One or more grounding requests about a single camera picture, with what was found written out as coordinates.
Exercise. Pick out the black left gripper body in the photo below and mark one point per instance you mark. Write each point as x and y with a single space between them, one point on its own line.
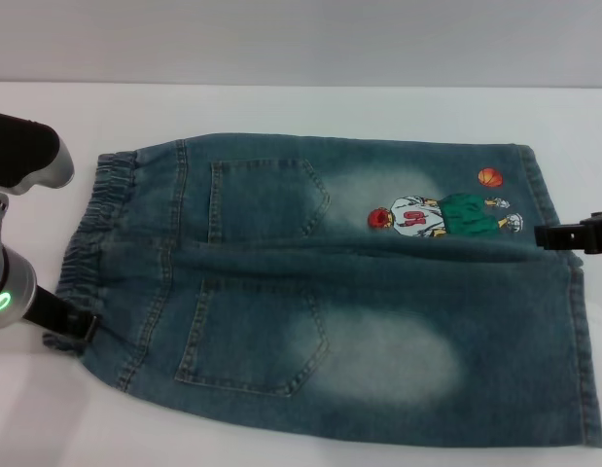
50 311

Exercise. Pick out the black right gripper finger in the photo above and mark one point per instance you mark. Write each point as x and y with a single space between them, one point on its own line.
555 237

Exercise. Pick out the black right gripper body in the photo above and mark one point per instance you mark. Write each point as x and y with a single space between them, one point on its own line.
597 233

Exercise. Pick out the blue denim shorts with basketball print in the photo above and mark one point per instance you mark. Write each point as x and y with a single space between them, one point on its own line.
378 316

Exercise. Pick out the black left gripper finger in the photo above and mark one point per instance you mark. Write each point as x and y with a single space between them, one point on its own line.
81 327

